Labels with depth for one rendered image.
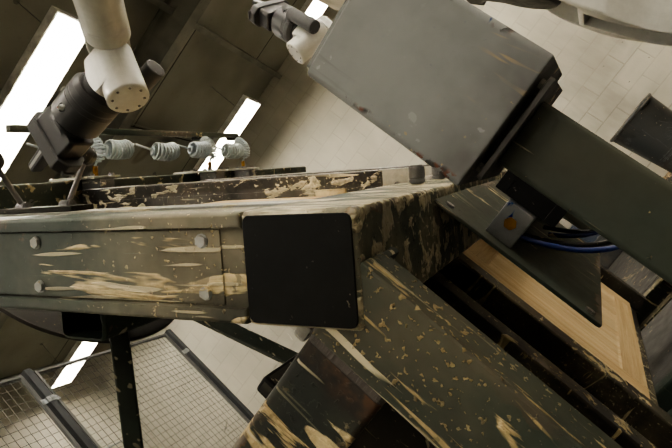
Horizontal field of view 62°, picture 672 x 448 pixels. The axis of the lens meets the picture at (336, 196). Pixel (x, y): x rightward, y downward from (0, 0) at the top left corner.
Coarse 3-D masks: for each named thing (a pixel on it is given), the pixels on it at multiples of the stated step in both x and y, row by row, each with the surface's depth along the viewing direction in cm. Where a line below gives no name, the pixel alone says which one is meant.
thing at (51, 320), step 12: (12, 312) 167; (24, 312) 170; (36, 312) 172; (48, 312) 175; (60, 312) 177; (36, 324) 168; (48, 324) 171; (60, 324) 173; (156, 324) 197; (168, 324) 201; (60, 336) 171; (132, 336) 186; (144, 336) 190
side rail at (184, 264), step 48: (0, 240) 68; (48, 240) 65; (96, 240) 61; (144, 240) 58; (192, 240) 56; (240, 240) 53; (0, 288) 69; (48, 288) 65; (96, 288) 62; (144, 288) 59; (192, 288) 56; (240, 288) 54
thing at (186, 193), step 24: (96, 144) 164; (96, 168) 166; (96, 192) 163; (120, 192) 159; (144, 192) 155; (168, 192) 151; (192, 192) 148; (216, 192) 144; (240, 192) 141; (264, 192) 138; (288, 192) 135; (312, 192) 133
